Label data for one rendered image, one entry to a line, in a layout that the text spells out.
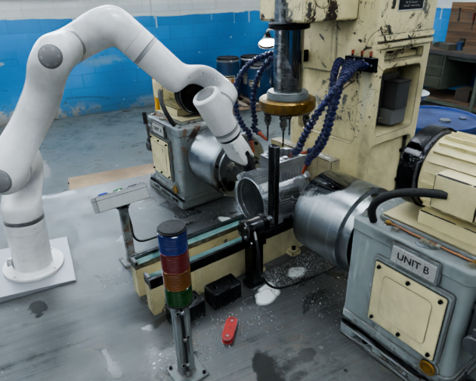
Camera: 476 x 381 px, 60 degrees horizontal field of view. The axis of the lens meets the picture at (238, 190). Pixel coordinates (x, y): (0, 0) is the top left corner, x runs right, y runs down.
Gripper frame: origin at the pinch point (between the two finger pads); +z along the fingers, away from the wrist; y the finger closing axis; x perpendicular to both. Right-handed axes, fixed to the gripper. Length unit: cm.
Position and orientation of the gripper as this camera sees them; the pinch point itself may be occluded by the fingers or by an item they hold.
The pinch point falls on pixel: (248, 167)
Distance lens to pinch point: 138.4
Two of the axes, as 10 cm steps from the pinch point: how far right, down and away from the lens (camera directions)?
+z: 4.3, 6.4, 6.4
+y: 5.9, 3.4, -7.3
